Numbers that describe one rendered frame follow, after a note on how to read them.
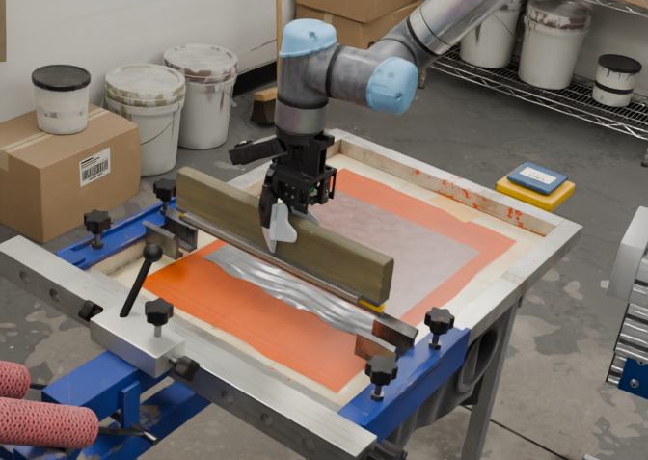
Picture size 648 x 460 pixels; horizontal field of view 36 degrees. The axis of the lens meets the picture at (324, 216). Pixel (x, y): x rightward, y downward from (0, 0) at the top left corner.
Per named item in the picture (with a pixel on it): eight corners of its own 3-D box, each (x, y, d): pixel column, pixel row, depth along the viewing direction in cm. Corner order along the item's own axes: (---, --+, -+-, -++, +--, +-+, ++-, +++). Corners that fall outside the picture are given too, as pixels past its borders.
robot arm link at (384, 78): (431, 47, 139) (359, 30, 142) (404, 71, 130) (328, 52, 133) (422, 99, 143) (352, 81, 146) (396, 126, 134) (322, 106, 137)
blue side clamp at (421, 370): (436, 350, 159) (444, 315, 156) (463, 364, 157) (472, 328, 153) (328, 447, 137) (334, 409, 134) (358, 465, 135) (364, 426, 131)
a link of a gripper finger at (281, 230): (285, 268, 149) (296, 213, 146) (256, 254, 152) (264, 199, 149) (298, 263, 152) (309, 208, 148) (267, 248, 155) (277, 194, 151)
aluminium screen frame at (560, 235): (335, 143, 219) (337, 127, 218) (579, 242, 192) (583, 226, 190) (57, 285, 162) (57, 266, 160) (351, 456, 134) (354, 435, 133)
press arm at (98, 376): (137, 359, 141) (137, 330, 139) (168, 377, 139) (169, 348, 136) (41, 419, 129) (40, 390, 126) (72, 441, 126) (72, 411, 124)
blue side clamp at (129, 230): (180, 223, 185) (181, 190, 182) (201, 233, 183) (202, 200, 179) (55, 287, 163) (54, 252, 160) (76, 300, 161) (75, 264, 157)
